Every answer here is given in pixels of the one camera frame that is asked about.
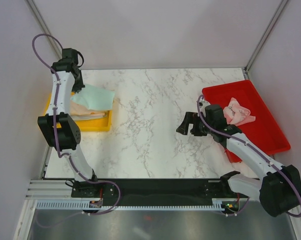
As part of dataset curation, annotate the mint green towel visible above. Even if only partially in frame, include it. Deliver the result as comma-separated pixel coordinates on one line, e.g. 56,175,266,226
70,84,115,111

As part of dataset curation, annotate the right aluminium frame post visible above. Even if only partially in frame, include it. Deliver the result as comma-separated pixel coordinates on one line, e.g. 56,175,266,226
242,0,291,78

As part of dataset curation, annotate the slotted cable duct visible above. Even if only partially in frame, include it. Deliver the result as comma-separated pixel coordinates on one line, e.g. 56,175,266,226
35,199,230,211

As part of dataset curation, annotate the left aluminium frame post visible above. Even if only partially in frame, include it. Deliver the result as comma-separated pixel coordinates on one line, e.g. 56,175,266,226
25,0,63,63

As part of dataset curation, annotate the pink printed towel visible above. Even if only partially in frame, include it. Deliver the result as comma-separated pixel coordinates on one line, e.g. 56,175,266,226
223,97,256,127

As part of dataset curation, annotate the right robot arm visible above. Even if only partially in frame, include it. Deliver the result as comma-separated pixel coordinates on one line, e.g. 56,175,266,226
176,104,301,218

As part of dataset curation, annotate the aluminium frame post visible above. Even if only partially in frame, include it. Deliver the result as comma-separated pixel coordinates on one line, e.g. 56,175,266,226
25,0,63,63
242,0,291,78

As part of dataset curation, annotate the red plastic tray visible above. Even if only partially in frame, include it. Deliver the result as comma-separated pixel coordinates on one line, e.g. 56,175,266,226
202,80,291,155

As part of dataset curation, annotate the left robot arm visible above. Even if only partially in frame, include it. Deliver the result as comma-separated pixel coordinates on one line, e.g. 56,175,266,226
37,48,100,197

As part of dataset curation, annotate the yellow plastic tray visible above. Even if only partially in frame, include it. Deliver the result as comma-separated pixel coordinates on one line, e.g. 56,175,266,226
37,92,113,134

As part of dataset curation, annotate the aluminium frame rail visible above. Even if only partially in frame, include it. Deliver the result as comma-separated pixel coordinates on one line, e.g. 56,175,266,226
26,178,245,199

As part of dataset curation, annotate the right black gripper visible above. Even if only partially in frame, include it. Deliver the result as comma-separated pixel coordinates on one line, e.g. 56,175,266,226
176,111,215,137

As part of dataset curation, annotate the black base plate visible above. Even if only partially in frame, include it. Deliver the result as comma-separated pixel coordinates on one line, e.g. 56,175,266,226
71,178,246,207

